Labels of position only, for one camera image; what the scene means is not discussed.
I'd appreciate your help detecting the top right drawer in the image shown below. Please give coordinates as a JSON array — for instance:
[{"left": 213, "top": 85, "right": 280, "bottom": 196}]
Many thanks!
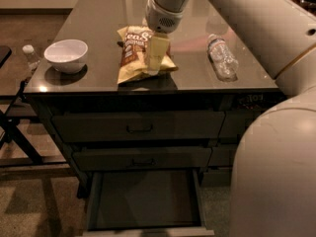
[{"left": 218, "top": 109, "right": 262, "bottom": 144}]

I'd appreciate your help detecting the black folding side table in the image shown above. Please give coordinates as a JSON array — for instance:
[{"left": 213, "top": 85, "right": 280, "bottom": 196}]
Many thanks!
[{"left": 0, "top": 44, "right": 67, "bottom": 168}]

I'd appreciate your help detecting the open bottom left drawer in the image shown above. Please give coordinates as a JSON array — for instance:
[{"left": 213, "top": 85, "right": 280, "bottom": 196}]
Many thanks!
[{"left": 83, "top": 170, "right": 214, "bottom": 237}]

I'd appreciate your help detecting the middle right drawer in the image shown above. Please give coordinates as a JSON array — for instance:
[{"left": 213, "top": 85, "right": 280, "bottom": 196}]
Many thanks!
[{"left": 208, "top": 144, "right": 237, "bottom": 167}]

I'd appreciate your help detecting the small bottle with white cap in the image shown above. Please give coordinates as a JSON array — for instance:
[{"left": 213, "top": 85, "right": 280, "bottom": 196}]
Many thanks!
[{"left": 23, "top": 44, "right": 40, "bottom": 72}]

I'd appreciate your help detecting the dark snack bag in cabinet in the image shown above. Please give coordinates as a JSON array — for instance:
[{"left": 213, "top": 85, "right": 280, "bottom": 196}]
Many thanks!
[{"left": 234, "top": 93, "right": 282, "bottom": 110}]

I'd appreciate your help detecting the clear plastic water bottle lying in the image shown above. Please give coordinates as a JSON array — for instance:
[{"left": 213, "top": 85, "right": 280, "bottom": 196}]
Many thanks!
[{"left": 207, "top": 34, "right": 239, "bottom": 82}]

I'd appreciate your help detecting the white ceramic bowl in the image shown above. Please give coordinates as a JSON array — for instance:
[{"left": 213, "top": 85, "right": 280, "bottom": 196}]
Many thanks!
[{"left": 43, "top": 39, "right": 88, "bottom": 74}]

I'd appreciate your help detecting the middle left drawer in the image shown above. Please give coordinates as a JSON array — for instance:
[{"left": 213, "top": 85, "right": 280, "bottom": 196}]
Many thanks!
[{"left": 73, "top": 146, "right": 211, "bottom": 171}]

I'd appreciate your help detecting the top left drawer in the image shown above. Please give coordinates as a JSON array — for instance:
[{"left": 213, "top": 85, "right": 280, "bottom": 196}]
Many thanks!
[{"left": 51, "top": 111, "right": 225, "bottom": 142}]

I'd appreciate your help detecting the bottom right drawer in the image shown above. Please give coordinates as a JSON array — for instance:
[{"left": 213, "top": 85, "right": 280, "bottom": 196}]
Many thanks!
[{"left": 200, "top": 168, "right": 231, "bottom": 187}]

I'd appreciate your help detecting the brown sea salt chip bag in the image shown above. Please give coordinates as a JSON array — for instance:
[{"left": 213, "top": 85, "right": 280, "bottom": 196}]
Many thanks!
[{"left": 118, "top": 26, "right": 178, "bottom": 84}]

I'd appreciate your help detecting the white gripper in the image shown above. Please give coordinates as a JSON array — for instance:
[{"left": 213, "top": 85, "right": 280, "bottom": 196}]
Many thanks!
[{"left": 145, "top": 0, "right": 183, "bottom": 76}]

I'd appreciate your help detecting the dark grey drawer cabinet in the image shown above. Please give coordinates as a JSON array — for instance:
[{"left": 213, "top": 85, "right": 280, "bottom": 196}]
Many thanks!
[{"left": 23, "top": 0, "right": 287, "bottom": 237}]

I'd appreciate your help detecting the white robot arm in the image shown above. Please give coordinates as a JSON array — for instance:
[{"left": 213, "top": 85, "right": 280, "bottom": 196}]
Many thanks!
[{"left": 146, "top": 0, "right": 316, "bottom": 237}]

